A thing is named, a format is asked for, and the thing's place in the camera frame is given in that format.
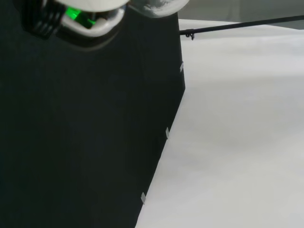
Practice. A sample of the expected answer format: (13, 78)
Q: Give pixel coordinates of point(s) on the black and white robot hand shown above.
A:
(99, 27)

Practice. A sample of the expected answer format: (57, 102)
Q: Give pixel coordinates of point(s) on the grey tape piece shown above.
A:
(181, 66)
(167, 133)
(143, 198)

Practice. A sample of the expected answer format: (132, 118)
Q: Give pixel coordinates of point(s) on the black bench cloth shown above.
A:
(71, 142)

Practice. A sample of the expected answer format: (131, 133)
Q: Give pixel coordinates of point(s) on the black tripod rod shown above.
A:
(237, 25)

